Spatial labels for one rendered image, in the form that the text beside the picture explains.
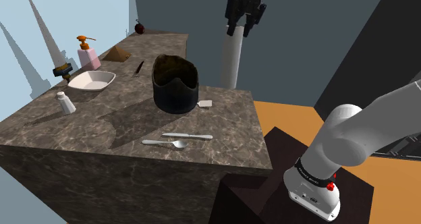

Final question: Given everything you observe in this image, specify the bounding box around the brown pyramid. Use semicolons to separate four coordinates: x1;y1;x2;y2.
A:
101;45;132;63

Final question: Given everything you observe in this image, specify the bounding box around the silver table knife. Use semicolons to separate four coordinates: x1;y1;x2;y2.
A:
161;132;214;140

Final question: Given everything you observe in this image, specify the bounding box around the black round pot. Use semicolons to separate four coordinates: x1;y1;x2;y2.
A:
151;53;200;115

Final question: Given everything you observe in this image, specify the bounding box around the small dark knife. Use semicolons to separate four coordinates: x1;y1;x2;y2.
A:
132;60;145;78

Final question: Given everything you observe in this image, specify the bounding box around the pink soap dispenser orange pump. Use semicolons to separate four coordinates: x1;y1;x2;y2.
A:
76;35;102;72

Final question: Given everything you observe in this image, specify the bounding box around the white shallow bowl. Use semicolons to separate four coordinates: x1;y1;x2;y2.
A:
67;70;117;93

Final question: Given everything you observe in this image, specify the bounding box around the dark red apple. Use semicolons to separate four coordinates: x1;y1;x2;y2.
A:
134;19;146;35

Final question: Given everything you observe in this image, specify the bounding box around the silver spoon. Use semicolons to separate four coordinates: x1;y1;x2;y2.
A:
140;138;190;150

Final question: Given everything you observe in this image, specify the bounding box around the white salt shaker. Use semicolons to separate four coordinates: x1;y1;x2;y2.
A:
55;90;77;115

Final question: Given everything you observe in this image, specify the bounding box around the white cylindrical post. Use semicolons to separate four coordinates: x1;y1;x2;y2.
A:
219;24;245;90

